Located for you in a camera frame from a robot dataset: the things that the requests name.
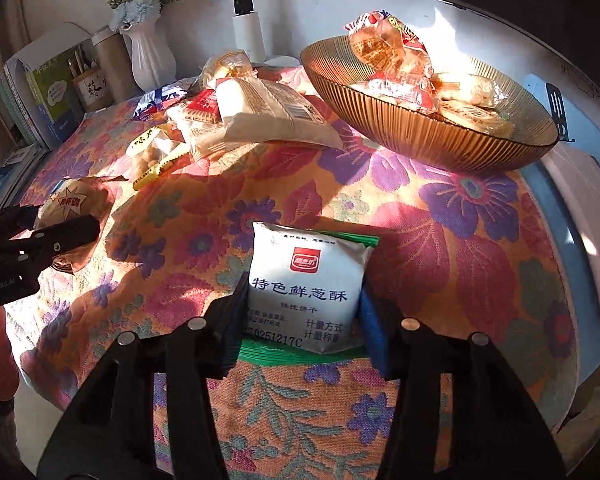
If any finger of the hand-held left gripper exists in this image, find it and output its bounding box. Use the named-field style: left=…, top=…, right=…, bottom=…
left=0, top=205, right=41, bottom=243
left=30, top=215, right=102, bottom=263

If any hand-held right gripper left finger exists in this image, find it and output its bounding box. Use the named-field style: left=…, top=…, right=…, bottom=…
left=37, top=275, right=250, bottom=480

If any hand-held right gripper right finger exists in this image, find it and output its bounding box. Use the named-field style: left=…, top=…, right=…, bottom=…
left=359, top=287, right=566, bottom=480

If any starburst label bread packet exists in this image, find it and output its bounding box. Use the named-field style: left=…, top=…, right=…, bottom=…
left=32, top=177, right=117, bottom=274

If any green and white biscuit packet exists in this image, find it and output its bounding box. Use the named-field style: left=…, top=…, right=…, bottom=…
left=239, top=221, right=381, bottom=362

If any yellow edged nut packet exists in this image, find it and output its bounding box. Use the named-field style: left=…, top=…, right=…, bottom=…
left=127, top=127, right=187, bottom=191

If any blue and white snack packet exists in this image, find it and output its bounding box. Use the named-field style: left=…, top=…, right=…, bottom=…
left=132, top=85, right=189, bottom=121

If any red label bread packet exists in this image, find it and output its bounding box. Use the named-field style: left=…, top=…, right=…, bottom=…
left=185, top=90, right=224, bottom=124

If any amber ribbed glass bowl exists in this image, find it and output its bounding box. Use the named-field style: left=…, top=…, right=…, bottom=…
left=300, top=36, right=560, bottom=176

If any white green cracker packet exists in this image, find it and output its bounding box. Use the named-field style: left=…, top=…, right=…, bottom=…
left=215, top=77, right=344, bottom=149

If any clear toast packet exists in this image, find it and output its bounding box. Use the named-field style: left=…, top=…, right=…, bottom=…
left=202, top=50, right=254, bottom=87

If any yellow barcode bread packet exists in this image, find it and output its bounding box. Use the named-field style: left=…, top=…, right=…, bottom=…
left=437, top=100, right=514, bottom=139

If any red and white snack packet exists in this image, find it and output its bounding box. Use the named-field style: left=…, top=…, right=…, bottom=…
left=344, top=10, right=434, bottom=112

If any stack of magazines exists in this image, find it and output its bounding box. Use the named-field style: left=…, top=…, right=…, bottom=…
left=0, top=144, right=49, bottom=216

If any floral woven cloth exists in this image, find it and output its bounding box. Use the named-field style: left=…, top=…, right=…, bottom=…
left=5, top=65, right=581, bottom=480

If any green cover book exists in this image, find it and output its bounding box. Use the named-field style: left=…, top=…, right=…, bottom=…
left=26, top=62, right=86, bottom=144

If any row of standing books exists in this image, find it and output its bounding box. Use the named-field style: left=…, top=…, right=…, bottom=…
left=0, top=22, right=97, bottom=151

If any bamboo pen holder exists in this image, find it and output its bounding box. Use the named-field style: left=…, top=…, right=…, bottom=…
left=72, top=65, right=114, bottom=113

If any beige thermos bottle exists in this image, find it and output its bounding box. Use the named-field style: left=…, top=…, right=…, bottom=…
left=91, top=26, right=136, bottom=106

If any white ribbed vase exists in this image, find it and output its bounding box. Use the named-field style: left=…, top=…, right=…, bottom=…
left=121, top=10, right=177, bottom=93

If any pale flat notebook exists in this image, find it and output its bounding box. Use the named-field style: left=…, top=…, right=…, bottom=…
left=540, top=150, right=600, bottom=342

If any white desk lamp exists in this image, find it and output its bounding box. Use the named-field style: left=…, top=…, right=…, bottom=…
left=228, top=0, right=301, bottom=69

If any black television screen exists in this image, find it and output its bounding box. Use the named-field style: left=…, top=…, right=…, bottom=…
left=426, top=0, right=600, bottom=78

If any black metal bracket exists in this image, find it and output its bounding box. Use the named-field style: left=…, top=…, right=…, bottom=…
left=546, top=82, right=574, bottom=144

